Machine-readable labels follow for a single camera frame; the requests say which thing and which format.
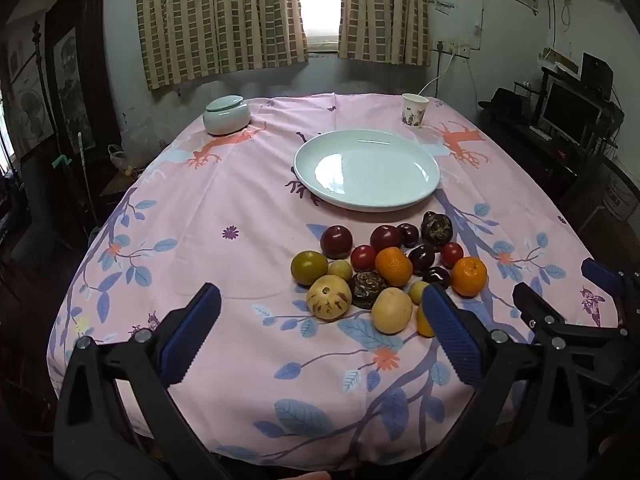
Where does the striped yellow pepino melon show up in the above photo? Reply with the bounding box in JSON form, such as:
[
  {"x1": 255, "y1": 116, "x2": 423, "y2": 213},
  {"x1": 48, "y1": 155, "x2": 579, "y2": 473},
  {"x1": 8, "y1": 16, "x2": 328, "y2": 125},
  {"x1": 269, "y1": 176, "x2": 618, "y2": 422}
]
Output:
[{"x1": 306, "y1": 275, "x2": 352, "y2": 321}]

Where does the pale yellow round fruit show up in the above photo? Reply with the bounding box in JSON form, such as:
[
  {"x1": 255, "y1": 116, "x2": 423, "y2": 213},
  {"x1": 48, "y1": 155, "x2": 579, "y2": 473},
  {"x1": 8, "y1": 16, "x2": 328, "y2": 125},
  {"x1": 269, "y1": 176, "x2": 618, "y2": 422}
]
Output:
[{"x1": 371, "y1": 287, "x2": 414, "y2": 334}]

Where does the black speaker box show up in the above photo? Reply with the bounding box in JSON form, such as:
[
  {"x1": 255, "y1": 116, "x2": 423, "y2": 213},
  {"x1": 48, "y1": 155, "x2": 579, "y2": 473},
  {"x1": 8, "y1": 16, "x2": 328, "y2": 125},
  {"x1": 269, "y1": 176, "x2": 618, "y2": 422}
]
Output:
[{"x1": 580, "y1": 52, "x2": 614, "y2": 101}]

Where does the orange tangerine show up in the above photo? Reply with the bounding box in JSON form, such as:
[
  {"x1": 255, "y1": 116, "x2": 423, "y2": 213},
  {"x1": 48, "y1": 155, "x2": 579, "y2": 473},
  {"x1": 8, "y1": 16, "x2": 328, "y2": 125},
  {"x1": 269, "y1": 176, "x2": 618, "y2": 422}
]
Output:
[
  {"x1": 375, "y1": 247, "x2": 414, "y2": 288},
  {"x1": 451, "y1": 256, "x2": 488, "y2": 298}
]

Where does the small dark brown wrinkled fruit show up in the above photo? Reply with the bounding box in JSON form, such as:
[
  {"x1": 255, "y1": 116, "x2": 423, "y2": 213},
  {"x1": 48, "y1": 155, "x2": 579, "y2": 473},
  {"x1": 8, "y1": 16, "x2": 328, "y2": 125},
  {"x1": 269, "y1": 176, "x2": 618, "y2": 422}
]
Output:
[{"x1": 349, "y1": 271, "x2": 388, "y2": 309}]

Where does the white oval plate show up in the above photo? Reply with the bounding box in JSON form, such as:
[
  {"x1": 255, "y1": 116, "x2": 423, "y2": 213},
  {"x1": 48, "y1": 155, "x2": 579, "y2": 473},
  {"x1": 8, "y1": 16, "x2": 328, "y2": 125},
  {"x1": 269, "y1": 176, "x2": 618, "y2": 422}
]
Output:
[{"x1": 293, "y1": 130, "x2": 441, "y2": 212}]

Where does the large dark red plum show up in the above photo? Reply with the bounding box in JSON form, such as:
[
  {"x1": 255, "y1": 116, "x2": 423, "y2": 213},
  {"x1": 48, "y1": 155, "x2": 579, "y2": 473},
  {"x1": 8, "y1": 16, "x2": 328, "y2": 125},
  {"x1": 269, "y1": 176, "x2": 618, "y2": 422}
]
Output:
[
  {"x1": 320, "y1": 225, "x2": 354, "y2": 260},
  {"x1": 370, "y1": 225, "x2": 404, "y2": 256}
]

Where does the clear plastic bag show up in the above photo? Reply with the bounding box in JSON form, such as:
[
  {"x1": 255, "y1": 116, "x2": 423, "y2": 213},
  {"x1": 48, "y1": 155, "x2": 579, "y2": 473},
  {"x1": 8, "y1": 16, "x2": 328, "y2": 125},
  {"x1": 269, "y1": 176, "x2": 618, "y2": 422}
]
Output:
[{"x1": 107, "y1": 144, "x2": 133, "y2": 173}]

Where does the large dark brown wrinkled fruit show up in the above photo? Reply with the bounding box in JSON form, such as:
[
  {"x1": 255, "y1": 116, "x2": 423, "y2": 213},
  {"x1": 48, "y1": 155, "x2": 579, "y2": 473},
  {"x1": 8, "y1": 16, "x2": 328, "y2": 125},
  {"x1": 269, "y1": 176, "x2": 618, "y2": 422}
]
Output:
[{"x1": 420, "y1": 211, "x2": 454, "y2": 249}]

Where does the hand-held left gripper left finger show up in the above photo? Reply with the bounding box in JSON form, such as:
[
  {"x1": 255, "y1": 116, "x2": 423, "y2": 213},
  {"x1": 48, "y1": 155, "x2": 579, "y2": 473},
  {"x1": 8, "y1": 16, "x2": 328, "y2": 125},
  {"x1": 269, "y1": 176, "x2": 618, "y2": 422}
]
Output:
[{"x1": 52, "y1": 282, "x2": 251, "y2": 480}]

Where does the white power cable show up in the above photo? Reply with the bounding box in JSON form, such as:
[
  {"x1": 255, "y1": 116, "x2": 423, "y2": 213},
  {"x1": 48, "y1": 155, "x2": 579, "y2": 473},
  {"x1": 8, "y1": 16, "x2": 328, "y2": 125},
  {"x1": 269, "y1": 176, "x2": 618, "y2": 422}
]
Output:
[{"x1": 419, "y1": 52, "x2": 455, "y2": 96}]

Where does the computer monitor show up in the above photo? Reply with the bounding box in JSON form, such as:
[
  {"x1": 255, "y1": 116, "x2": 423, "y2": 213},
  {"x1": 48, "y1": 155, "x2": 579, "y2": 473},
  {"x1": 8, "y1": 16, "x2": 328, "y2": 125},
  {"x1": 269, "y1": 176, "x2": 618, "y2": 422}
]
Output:
[{"x1": 539, "y1": 77, "x2": 603, "y2": 142}]

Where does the wall power socket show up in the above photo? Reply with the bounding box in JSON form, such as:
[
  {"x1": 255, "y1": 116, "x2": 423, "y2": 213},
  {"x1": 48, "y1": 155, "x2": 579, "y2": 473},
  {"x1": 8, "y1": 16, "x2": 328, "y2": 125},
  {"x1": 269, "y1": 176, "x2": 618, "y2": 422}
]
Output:
[{"x1": 436, "y1": 40, "x2": 472, "y2": 58}]

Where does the white stick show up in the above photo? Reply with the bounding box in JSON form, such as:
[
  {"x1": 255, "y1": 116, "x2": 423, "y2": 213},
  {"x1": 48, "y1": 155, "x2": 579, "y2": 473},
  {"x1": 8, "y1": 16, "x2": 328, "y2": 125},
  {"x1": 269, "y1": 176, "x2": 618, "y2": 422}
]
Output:
[{"x1": 77, "y1": 132, "x2": 98, "y2": 226}]

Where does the white lidded ceramic jar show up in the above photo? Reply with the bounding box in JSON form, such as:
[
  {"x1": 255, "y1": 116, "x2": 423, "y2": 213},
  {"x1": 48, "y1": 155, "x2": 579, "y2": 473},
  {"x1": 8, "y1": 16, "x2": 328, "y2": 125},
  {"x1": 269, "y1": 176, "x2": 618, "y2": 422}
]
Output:
[{"x1": 202, "y1": 95, "x2": 251, "y2": 136}]

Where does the dark wooden cabinet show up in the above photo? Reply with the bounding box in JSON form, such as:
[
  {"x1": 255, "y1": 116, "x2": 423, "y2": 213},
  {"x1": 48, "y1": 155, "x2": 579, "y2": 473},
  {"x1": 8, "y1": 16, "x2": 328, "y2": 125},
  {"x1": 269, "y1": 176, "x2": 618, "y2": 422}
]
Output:
[{"x1": 45, "y1": 0, "x2": 123, "y2": 196}]

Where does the printed paper cup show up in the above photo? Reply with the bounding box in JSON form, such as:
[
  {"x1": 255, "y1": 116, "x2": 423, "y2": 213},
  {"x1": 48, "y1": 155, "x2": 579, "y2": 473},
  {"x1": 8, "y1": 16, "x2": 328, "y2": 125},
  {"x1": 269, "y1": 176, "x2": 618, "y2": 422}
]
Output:
[{"x1": 401, "y1": 93, "x2": 430, "y2": 128}]

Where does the yellow tomato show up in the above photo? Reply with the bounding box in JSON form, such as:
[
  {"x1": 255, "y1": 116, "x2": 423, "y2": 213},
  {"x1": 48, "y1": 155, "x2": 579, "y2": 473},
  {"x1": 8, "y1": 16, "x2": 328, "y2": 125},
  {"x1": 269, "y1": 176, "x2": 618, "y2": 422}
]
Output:
[{"x1": 416, "y1": 304, "x2": 437, "y2": 338}]

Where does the wall poster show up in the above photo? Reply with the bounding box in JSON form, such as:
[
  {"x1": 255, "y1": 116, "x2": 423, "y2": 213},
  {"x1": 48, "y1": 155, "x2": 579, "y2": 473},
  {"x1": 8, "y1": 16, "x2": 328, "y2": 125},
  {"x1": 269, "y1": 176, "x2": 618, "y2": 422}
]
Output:
[{"x1": 7, "y1": 35, "x2": 56, "y2": 156}]

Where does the black hat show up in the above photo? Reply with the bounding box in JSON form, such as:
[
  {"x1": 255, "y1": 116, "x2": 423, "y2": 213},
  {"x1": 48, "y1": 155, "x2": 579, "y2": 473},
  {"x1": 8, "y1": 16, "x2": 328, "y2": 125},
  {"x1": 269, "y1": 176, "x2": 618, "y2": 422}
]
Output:
[{"x1": 477, "y1": 87, "x2": 526, "y2": 113}]

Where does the green tomato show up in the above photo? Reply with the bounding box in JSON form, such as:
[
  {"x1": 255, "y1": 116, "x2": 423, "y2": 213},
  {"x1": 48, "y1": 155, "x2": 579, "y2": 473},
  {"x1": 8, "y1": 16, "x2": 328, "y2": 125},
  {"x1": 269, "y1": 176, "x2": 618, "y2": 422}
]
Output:
[{"x1": 291, "y1": 250, "x2": 329, "y2": 287}]

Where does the bright window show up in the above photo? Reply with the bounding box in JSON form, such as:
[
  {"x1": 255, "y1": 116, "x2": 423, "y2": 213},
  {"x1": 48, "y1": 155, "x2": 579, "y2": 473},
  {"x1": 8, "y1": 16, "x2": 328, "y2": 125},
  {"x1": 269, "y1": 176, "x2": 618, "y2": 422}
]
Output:
[{"x1": 292, "y1": 0, "x2": 343, "y2": 53}]

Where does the wide checked curtain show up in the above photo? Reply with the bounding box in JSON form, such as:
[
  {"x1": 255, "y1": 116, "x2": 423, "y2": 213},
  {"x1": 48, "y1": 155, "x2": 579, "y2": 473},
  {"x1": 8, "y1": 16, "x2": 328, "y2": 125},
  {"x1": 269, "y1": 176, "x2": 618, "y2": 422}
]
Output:
[{"x1": 136, "y1": 0, "x2": 309, "y2": 92}]

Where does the dark side desk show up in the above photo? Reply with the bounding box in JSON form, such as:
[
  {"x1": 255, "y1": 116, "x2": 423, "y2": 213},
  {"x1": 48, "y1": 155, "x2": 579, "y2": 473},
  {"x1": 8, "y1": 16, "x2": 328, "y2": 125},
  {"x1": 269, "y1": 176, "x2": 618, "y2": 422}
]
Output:
[{"x1": 480, "y1": 105, "x2": 640, "y2": 221}]

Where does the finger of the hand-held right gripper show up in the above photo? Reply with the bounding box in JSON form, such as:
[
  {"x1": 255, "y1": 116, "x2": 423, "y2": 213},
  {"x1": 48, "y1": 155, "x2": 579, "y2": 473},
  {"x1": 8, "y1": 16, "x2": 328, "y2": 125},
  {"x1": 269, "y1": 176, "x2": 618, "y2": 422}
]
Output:
[
  {"x1": 512, "y1": 282, "x2": 633, "y2": 361},
  {"x1": 581, "y1": 257, "x2": 640, "y2": 331}
]

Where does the narrow checked curtain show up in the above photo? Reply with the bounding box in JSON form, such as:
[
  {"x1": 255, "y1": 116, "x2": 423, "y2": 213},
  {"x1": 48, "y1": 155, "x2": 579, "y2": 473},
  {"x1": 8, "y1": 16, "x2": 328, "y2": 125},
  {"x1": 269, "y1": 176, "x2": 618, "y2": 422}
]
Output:
[{"x1": 338, "y1": 0, "x2": 431, "y2": 67}]

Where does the red tomato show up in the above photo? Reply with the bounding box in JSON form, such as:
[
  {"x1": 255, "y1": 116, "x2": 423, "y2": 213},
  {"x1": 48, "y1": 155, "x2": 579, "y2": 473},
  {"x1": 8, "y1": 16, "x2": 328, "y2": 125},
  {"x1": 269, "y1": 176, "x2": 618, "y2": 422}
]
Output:
[
  {"x1": 350, "y1": 244, "x2": 377, "y2": 272},
  {"x1": 440, "y1": 242, "x2": 465, "y2": 269}
]

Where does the pink floral tablecloth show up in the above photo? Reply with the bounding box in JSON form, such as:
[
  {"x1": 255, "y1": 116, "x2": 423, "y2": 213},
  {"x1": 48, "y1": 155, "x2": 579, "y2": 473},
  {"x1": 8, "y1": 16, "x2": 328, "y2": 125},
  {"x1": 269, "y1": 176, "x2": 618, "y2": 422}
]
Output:
[{"x1": 46, "y1": 92, "x2": 623, "y2": 466}]

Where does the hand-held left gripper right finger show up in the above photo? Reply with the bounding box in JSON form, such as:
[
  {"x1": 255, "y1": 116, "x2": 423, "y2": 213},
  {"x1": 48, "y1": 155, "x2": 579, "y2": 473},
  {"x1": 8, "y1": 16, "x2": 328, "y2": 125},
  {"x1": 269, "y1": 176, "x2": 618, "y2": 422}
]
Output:
[{"x1": 400, "y1": 282, "x2": 596, "y2": 480}]

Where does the dark purple plum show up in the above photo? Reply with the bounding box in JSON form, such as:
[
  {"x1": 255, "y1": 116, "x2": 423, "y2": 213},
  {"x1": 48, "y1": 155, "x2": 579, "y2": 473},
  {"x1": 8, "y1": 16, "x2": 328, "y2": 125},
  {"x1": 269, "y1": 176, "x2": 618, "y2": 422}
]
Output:
[
  {"x1": 407, "y1": 244, "x2": 436, "y2": 271},
  {"x1": 422, "y1": 266, "x2": 452, "y2": 290}
]

